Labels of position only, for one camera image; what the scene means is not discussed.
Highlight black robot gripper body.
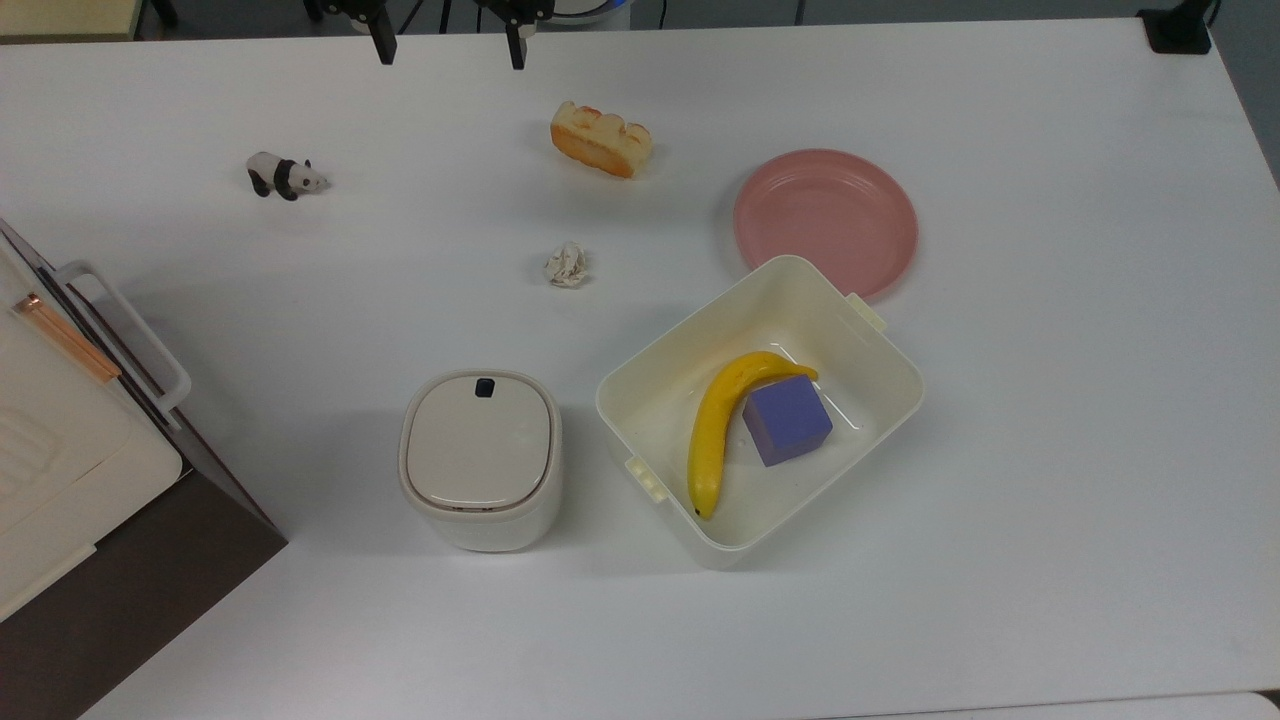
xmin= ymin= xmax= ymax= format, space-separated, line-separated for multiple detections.
xmin=305 ymin=0 xmax=556 ymax=27

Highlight cream push-lid trash can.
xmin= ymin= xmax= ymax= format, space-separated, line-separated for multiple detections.
xmin=398 ymin=369 xmax=564 ymax=553

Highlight toasted bread loaf toy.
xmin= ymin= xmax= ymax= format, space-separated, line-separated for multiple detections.
xmin=550 ymin=100 xmax=655 ymax=180

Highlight black white panda figurine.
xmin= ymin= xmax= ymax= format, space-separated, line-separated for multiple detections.
xmin=246 ymin=151 xmax=331 ymax=202

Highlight crumpled white paper ball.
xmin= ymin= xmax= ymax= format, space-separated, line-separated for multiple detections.
xmin=543 ymin=241 xmax=590 ymax=290

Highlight light wooden side table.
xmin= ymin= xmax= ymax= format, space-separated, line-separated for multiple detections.
xmin=0 ymin=0 xmax=146 ymax=43

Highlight pink round plate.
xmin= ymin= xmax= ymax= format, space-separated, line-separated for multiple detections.
xmin=733 ymin=149 xmax=920 ymax=303

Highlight cream plastic storage box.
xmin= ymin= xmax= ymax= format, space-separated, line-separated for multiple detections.
xmin=595 ymin=254 xmax=926 ymax=571

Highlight yellow and blue item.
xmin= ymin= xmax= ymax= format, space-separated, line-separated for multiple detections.
xmin=686 ymin=350 xmax=820 ymax=521

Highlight purple cube block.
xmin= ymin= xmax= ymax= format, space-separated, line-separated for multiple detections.
xmin=741 ymin=375 xmax=835 ymax=468

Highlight cream mini cabinet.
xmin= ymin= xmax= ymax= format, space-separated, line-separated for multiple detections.
xmin=0 ymin=235 xmax=186 ymax=623

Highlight dark brown drawer cabinet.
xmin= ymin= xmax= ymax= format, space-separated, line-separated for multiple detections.
xmin=0 ymin=218 xmax=289 ymax=720

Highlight white drawer handle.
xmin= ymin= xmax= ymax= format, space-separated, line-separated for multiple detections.
xmin=55 ymin=260 xmax=193 ymax=416

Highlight copper bar handle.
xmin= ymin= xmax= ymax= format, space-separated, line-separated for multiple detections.
xmin=12 ymin=293 xmax=123 ymax=384

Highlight black table clamp mount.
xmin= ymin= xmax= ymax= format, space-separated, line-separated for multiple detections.
xmin=1137 ymin=0 xmax=1216 ymax=55

